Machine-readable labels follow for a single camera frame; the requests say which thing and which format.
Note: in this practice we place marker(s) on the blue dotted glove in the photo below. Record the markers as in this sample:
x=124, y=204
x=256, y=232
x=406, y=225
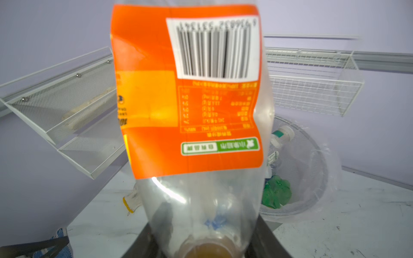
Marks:
x=49, y=248

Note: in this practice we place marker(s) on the clear bottle green cap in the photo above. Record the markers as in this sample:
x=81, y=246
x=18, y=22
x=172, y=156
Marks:
x=278, y=140

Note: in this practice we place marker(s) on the white mesh two-tier shelf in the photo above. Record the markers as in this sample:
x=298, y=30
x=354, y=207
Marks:
x=73, y=106

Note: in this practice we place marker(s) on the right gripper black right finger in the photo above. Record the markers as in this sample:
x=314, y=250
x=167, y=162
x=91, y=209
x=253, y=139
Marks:
x=264, y=244

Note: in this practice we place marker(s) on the white wire wall basket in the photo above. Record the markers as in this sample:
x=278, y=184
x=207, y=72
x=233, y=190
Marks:
x=314, y=72

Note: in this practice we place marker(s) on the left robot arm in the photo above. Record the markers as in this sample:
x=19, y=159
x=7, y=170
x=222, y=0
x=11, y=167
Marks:
x=15, y=251

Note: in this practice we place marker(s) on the orange label bottle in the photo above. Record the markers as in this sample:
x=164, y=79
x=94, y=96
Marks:
x=195, y=110

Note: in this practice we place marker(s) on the green soda bottle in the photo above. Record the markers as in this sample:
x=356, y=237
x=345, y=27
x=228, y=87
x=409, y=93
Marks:
x=276, y=193

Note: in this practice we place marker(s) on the white work glove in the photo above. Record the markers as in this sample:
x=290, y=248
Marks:
x=133, y=200

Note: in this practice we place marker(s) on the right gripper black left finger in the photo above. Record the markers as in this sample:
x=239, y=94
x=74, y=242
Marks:
x=145, y=246

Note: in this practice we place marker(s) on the grey bin with plastic liner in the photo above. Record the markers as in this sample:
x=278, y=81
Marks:
x=313, y=170

